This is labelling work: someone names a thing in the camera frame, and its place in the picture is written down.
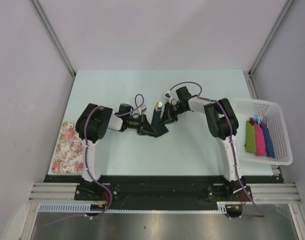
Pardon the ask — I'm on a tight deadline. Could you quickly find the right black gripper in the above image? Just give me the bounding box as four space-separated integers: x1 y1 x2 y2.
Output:
159 101 188 126

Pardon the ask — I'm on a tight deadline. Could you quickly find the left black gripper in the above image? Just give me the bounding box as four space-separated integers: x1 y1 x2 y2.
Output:
125 113 157 136

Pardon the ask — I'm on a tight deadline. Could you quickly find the black paper napkin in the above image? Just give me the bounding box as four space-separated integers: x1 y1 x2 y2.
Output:
149 109 169 138

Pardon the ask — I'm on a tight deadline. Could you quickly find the iridescent rainbow fork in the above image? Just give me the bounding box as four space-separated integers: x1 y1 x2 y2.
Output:
157 101 163 112

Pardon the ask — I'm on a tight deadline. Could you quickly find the gold knife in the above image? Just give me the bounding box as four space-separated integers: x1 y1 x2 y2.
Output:
154 102 159 112

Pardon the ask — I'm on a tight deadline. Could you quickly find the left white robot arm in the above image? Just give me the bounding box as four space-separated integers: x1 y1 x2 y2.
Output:
75 103 158 200

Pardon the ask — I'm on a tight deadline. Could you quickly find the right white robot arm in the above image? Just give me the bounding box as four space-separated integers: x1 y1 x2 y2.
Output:
159 86 246 201

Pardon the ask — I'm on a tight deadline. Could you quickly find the green napkin roll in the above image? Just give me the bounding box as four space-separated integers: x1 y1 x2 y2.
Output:
245 121 257 154

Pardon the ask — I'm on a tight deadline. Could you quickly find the pink napkin roll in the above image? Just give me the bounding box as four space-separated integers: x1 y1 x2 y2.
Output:
249 117 267 157

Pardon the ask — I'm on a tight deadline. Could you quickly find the blue napkin roll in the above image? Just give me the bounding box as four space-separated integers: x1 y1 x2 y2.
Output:
259 115 275 159

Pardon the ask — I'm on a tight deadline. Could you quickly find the white plastic basket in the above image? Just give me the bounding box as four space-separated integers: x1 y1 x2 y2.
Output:
231 98 293 166

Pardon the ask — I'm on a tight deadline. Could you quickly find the floral cloth mat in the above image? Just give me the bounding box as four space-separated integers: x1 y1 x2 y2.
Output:
51 120 84 175

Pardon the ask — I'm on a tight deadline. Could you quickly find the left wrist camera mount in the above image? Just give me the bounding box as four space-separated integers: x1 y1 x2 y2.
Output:
138 104 147 115

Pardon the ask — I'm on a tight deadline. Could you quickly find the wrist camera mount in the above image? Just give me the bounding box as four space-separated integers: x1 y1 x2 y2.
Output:
165 90 177 106
138 104 147 115

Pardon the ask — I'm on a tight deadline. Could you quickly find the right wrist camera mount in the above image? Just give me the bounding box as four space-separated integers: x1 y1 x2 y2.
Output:
165 90 177 106

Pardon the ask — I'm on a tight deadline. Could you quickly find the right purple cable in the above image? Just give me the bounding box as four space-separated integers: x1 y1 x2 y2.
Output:
168 81 266 218

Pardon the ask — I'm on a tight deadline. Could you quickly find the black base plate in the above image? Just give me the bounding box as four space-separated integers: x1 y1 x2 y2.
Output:
43 174 285 210

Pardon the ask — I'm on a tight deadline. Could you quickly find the white cable duct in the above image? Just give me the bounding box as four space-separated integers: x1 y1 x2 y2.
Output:
38 202 227 214

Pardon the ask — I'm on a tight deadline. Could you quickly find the aluminium rail frame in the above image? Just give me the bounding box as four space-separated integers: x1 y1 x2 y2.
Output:
29 182 302 204

